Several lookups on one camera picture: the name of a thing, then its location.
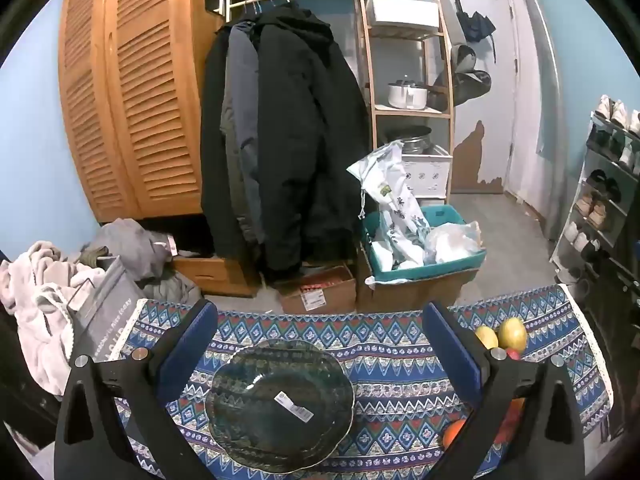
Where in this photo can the dark folded umbrella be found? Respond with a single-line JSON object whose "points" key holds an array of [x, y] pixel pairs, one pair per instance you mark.
{"points": [[475, 22]]}

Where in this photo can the red mango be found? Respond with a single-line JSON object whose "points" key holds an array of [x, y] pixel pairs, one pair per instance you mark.
{"points": [[510, 417]]}

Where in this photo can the blue patterned tablecloth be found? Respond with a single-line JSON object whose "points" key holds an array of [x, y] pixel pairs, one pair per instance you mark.
{"points": [[400, 360]]}

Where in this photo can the large cardboard box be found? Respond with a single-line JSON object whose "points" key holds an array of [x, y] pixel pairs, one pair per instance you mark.
{"points": [[415, 295]]}

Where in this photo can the black bag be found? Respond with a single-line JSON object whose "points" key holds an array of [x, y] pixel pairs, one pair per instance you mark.
{"points": [[25, 385]]}

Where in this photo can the teal plastic bin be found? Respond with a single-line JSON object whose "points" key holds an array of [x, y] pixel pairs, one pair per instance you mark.
{"points": [[425, 272]]}

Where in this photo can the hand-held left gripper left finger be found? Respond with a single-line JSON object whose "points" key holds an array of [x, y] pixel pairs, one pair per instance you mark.
{"points": [[186, 355]]}

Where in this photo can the grey jacket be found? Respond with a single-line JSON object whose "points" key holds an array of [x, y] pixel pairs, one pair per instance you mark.
{"points": [[240, 110]]}

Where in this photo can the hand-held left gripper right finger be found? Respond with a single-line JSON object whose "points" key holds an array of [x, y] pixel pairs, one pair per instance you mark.
{"points": [[455, 355]]}

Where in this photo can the dark green glass plate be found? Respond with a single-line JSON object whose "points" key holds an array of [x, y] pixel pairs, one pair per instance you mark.
{"points": [[260, 395]]}

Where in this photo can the wooden louvered wardrobe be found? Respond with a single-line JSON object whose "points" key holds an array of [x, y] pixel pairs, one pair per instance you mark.
{"points": [[140, 85]]}

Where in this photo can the grey clothing pile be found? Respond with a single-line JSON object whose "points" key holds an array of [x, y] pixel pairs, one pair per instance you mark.
{"points": [[135, 245]]}

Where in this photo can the clear plastic bag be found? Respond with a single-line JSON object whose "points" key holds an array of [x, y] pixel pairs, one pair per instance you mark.
{"points": [[452, 242]]}

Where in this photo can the grey vertical pipe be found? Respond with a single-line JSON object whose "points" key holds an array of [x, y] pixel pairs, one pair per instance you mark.
{"points": [[547, 85]]}

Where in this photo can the small orange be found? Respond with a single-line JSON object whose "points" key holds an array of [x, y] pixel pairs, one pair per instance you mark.
{"points": [[452, 434]]}

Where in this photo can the wooden wardrobe drawer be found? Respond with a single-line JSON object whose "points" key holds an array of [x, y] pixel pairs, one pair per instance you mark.
{"points": [[215, 272]]}

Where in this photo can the yellow mango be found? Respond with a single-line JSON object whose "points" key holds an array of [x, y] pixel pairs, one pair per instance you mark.
{"points": [[486, 337]]}

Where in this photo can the metal pot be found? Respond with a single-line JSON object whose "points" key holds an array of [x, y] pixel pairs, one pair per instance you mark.
{"points": [[412, 140]]}

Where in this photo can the wooden shelf rack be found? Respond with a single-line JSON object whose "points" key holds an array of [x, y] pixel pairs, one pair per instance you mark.
{"points": [[368, 85]]}

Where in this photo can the white shoe rack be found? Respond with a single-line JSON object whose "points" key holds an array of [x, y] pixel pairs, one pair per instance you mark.
{"points": [[590, 200]]}

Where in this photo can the pale pink robe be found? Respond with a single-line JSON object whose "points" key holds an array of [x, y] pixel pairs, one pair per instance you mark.
{"points": [[40, 300]]}

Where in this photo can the white plant-print bag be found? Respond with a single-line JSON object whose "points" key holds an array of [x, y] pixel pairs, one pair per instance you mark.
{"points": [[395, 200]]}

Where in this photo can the white drawer box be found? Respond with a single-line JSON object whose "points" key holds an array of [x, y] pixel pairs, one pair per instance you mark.
{"points": [[427, 172]]}

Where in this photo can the green pear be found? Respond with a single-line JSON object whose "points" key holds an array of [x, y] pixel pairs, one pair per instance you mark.
{"points": [[512, 334]]}

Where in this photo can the small cardboard box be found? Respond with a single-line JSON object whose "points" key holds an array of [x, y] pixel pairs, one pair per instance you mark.
{"points": [[320, 295]]}

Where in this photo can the grey fabric storage bag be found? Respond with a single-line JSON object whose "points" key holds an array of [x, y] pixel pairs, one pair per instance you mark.
{"points": [[110, 305]]}

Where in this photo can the white storage bin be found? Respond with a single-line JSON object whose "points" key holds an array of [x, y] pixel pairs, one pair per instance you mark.
{"points": [[402, 10]]}

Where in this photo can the black hooded coat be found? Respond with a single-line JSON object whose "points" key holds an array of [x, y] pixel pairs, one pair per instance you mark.
{"points": [[305, 135]]}

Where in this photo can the grey hanging bag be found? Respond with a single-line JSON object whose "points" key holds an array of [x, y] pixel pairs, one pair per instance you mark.
{"points": [[467, 82]]}

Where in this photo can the shoe rack with shoes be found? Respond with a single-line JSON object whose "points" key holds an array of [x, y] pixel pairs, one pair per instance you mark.
{"points": [[597, 210]]}

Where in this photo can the white door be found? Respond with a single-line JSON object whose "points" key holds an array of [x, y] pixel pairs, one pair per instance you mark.
{"points": [[480, 95]]}

